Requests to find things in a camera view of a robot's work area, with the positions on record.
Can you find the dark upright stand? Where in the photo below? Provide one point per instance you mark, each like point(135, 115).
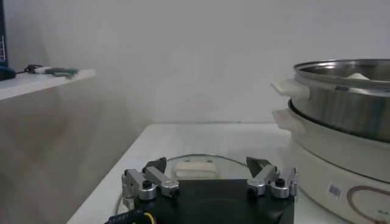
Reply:
point(2, 30)

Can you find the small white item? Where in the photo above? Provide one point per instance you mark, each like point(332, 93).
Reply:
point(43, 70)

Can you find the white side table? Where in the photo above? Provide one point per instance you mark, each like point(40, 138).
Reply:
point(36, 83)

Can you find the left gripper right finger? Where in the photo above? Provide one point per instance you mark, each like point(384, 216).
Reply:
point(268, 179)

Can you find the cream electric cooker pot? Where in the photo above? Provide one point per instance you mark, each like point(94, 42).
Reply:
point(320, 158)

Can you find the blue object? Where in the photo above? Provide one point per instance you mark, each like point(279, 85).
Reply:
point(6, 73)

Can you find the perforated steel steamer basket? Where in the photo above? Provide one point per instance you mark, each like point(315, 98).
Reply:
point(335, 112)

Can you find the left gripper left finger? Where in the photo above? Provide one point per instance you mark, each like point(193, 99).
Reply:
point(143, 185)

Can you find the round glass pot lid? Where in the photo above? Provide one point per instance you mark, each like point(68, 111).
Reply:
point(231, 170)

